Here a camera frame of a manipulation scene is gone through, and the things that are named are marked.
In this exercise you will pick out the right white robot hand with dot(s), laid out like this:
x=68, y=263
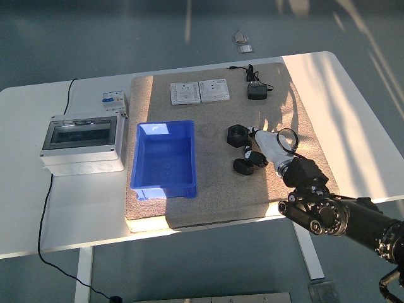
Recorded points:
x=271, y=146

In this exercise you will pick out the black hex nut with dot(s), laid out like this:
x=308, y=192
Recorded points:
x=243, y=168
x=233, y=139

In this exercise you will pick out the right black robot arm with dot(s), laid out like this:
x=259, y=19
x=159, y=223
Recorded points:
x=363, y=217

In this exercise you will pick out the white distribution box clear lid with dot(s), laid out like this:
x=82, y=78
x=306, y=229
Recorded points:
x=82, y=158

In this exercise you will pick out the black power adapter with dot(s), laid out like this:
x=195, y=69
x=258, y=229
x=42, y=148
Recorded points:
x=256, y=92

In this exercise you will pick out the grey-brown mat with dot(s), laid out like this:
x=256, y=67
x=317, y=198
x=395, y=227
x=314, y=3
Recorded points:
x=214, y=189

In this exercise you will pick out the flat metal floor socket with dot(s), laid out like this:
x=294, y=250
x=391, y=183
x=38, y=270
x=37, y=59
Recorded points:
x=245, y=48

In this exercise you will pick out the blue plastic bin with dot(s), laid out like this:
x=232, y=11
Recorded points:
x=164, y=158

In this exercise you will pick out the white table leg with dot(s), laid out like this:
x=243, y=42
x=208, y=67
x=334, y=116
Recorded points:
x=83, y=274
x=311, y=252

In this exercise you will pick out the open metal floor socket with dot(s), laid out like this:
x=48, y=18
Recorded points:
x=240, y=37

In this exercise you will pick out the grey metal floor plate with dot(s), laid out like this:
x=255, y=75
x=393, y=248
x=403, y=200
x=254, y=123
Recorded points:
x=323, y=293

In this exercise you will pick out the white blue circuit breaker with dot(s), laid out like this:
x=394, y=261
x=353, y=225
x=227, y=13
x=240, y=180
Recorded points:
x=112, y=101

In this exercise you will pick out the white wall socket panel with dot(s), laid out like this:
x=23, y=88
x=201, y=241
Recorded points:
x=214, y=90
x=185, y=93

